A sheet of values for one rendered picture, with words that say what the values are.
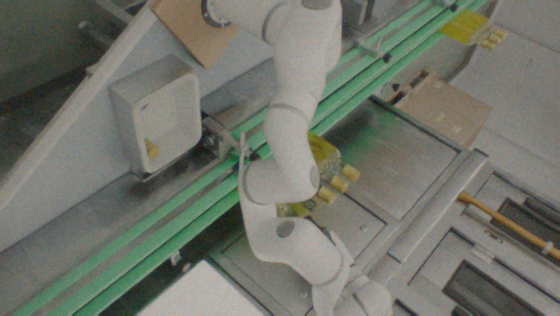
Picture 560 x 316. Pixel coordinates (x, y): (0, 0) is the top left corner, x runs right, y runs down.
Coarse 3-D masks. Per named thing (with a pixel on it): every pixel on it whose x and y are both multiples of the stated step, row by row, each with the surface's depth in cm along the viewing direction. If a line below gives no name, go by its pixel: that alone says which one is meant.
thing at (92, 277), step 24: (216, 168) 122; (192, 192) 116; (216, 192) 116; (168, 216) 111; (192, 216) 111; (120, 240) 105; (144, 240) 106; (96, 264) 101; (120, 264) 101; (72, 288) 97; (96, 288) 97; (24, 312) 92; (48, 312) 93; (72, 312) 93
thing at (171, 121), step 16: (176, 80) 99; (192, 80) 103; (160, 96) 107; (176, 96) 111; (192, 96) 107; (144, 112) 106; (160, 112) 111; (176, 112) 115; (192, 112) 111; (144, 128) 109; (160, 128) 114; (176, 128) 118; (192, 128) 115; (144, 144) 101; (160, 144) 114; (176, 144) 115; (192, 144) 116; (144, 160) 104; (160, 160) 111
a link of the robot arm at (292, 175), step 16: (272, 112) 82; (288, 112) 81; (272, 128) 80; (288, 128) 79; (304, 128) 82; (272, 144) 78; (288, 144) 77; (304, 144) 79; (272, 160) 83; (288, 160) 77; (304, 160) 77; (256, 176) 83; (272, 176) 80; (288, 176) 77; (304, 176) 77; (256, 192) 84; (272, 192) 81; (288, 192) 79; (304, 192) 78
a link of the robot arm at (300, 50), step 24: (312, 0) 84; (336, 0) 85; (288, 24) 82; (312, 24) 81; (336, 24) 84; (288, 48) 79; (312, 48) 79; (288, 72) 80; (312, 72) 80; (288, 96) 83; (312, 96) 85
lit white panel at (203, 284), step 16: (192, 272) 119; (208, 272) 119; (176, 288) 116; (192, 288) 116; (208, 288) 117; (224, 288) 117; (160, 304) 113; (176, 304) 113; (192, 304) 113; (208, 304) 114; (224, 304) 114; (240, 304) 114
